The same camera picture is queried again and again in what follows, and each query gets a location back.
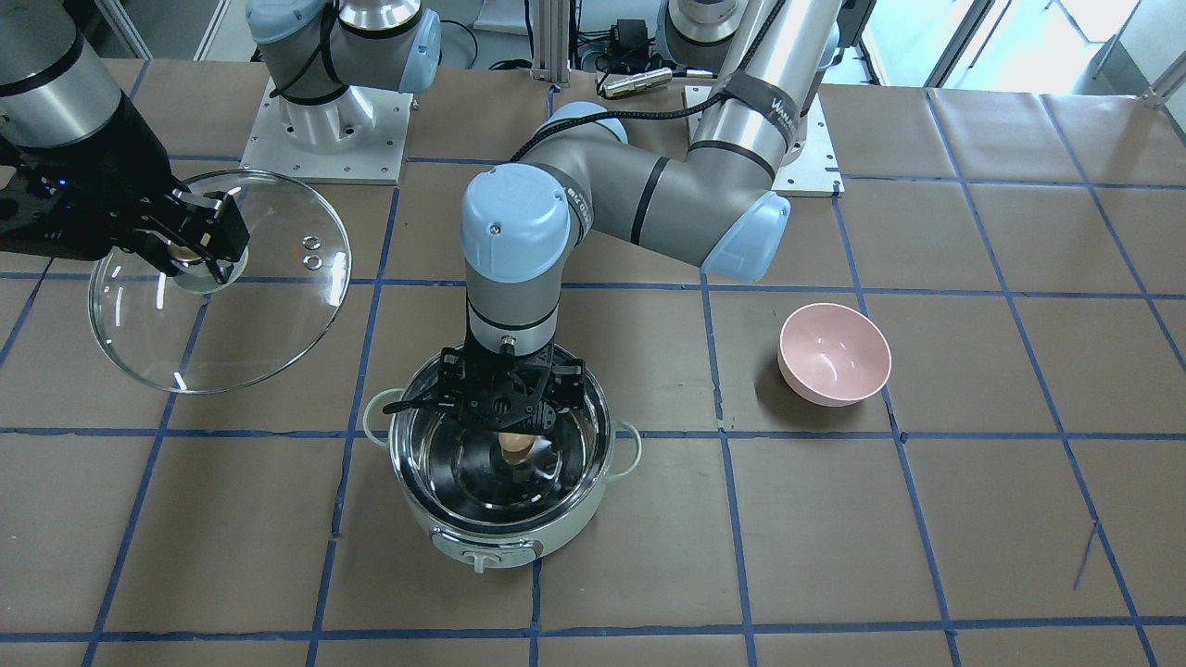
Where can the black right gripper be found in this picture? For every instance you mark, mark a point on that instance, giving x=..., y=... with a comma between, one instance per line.
x=119, y=159

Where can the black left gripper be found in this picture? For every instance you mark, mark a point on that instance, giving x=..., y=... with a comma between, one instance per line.
x=451, y=374

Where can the beige egg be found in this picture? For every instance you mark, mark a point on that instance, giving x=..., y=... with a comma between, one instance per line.
x=515, y=447

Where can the glass pot lid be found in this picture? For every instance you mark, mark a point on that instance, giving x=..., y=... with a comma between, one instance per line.
x=189, y=334

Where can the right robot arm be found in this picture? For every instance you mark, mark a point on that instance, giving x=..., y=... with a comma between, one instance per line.
x=90, y=175

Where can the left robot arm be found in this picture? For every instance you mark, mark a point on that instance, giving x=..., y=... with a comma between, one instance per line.
x=716, y=208

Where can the pale green electric pot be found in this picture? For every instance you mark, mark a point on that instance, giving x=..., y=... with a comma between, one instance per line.
x=479, y=509

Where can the pink bowl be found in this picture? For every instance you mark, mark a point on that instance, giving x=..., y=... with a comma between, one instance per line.
x=833, y=356

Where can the silver metal cylinder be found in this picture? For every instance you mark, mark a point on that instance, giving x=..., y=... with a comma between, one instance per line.
x=636, y=83

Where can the black power adapter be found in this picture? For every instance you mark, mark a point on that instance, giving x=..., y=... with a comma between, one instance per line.
x=629, y=35

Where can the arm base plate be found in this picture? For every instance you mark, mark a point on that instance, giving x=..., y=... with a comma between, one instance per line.
x=358, y=138
x=809, y=169

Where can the aluminium frame post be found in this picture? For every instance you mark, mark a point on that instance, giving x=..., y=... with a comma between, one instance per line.
x=550, y=34

